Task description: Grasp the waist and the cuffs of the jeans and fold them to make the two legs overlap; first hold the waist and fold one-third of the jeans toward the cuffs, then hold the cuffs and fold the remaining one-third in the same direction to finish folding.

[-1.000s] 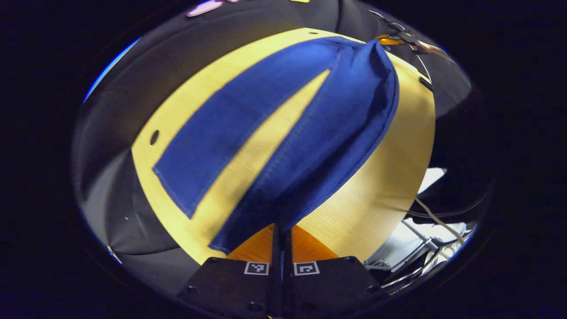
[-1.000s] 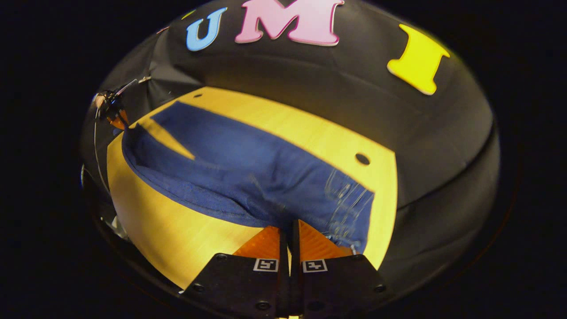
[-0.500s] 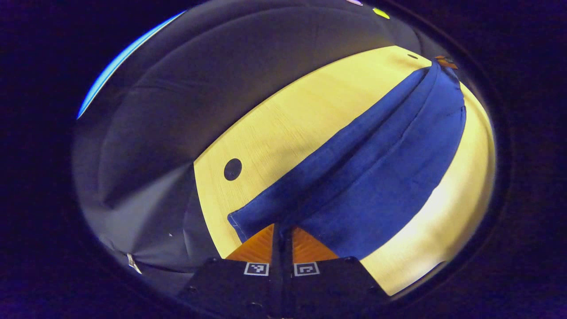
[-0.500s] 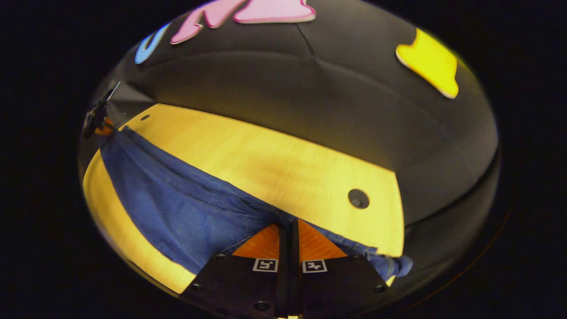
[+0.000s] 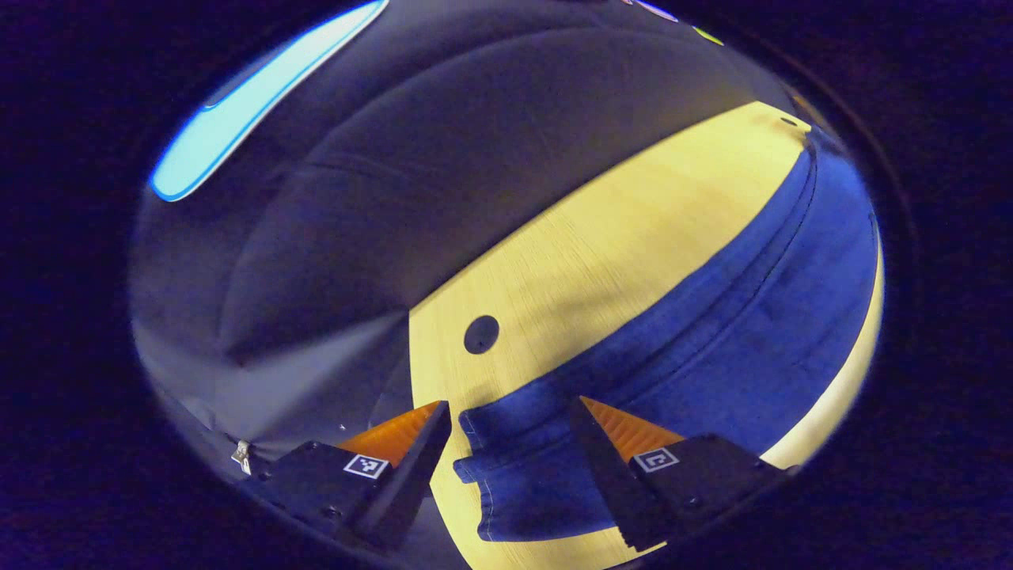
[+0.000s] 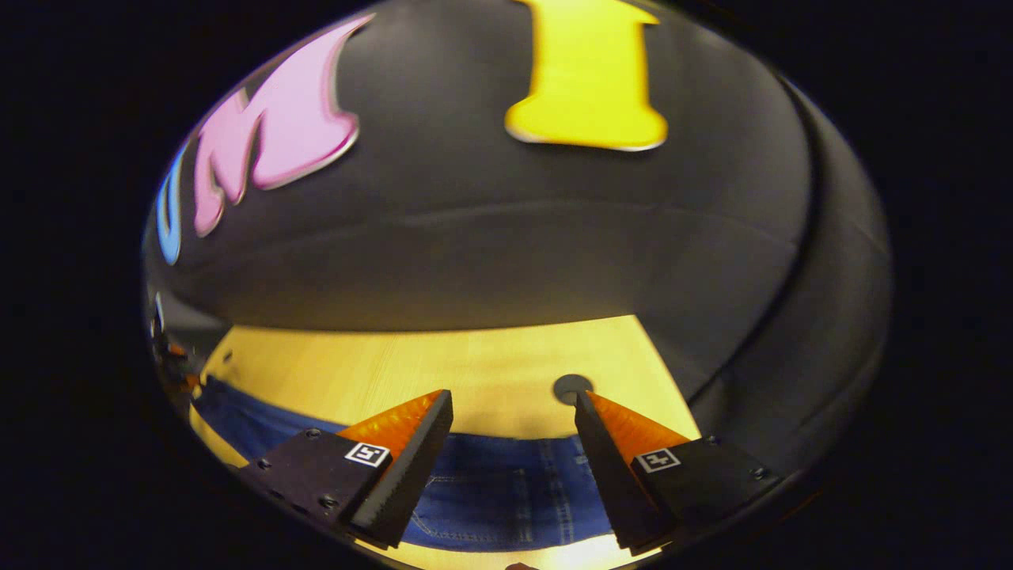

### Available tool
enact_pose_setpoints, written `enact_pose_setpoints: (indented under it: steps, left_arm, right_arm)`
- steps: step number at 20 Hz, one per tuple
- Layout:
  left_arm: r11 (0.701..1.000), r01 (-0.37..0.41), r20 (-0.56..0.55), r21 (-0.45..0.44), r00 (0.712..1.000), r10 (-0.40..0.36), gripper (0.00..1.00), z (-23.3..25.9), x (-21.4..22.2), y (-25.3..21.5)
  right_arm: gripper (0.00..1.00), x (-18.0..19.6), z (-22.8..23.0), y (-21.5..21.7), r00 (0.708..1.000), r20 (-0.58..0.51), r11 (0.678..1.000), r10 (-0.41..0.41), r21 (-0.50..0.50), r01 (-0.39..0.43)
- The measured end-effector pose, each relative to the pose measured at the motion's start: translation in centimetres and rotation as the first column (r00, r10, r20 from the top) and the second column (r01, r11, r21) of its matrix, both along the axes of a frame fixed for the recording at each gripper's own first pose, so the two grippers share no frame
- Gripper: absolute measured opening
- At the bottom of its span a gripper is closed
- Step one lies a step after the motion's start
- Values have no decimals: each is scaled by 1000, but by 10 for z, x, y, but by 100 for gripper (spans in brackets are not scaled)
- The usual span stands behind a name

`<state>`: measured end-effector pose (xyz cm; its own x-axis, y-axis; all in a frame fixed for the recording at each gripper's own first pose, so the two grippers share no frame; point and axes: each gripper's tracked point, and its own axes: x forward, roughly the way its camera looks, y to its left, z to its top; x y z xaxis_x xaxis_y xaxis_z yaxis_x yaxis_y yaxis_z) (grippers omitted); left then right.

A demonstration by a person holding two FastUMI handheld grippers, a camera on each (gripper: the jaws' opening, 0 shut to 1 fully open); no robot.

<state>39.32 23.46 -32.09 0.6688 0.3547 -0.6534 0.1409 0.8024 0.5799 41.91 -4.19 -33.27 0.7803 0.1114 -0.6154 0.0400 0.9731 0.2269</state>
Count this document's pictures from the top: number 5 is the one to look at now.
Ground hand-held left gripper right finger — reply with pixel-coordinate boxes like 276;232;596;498
568;396;792;553

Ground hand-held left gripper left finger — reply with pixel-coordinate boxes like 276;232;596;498
252;401;453;553

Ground blue denim jeans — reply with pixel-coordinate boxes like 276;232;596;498
453;131;881;543

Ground black backdrop cloth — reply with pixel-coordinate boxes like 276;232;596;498
131;0;800;555

